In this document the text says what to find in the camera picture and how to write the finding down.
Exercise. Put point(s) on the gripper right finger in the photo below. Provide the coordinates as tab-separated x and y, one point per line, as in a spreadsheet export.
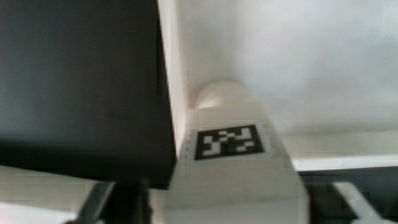
339	204

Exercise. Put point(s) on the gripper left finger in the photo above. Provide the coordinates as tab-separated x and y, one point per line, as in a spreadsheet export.
116	204

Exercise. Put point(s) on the white table leg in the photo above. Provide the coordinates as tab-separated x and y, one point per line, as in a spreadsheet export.
235	185

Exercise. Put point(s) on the white square table top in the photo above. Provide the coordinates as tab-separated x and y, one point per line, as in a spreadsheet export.
310	51

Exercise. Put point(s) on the white L-shaped obstacle fence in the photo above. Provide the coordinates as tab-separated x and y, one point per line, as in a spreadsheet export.
42	196

